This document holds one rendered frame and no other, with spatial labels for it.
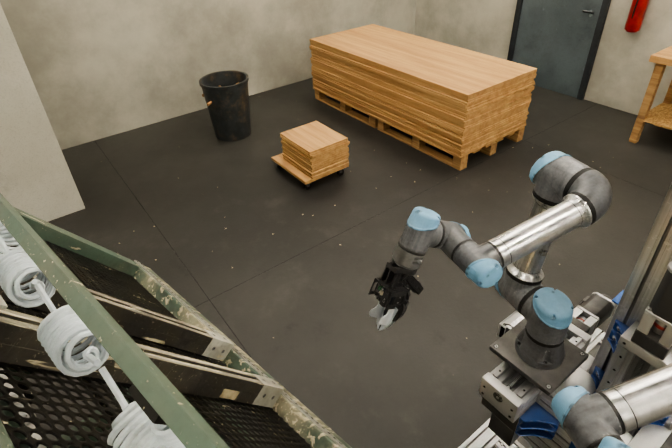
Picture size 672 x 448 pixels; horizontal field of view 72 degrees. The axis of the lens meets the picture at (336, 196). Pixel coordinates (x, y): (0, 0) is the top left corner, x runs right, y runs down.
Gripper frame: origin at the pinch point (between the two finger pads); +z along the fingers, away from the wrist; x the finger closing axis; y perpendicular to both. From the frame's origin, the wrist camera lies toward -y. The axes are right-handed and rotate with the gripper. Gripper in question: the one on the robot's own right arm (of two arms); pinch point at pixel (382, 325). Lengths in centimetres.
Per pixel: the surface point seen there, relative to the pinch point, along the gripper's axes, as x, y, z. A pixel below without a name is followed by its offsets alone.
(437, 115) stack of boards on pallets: -209, -268, -45
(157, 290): -102, 15, 55
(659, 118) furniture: -89, -448, -116
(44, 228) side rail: -115, 59, 33
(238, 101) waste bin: -374, -155, 15
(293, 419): -16, 2, 49
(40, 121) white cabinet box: -348, 23, 62
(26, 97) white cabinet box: -348, 34, 44
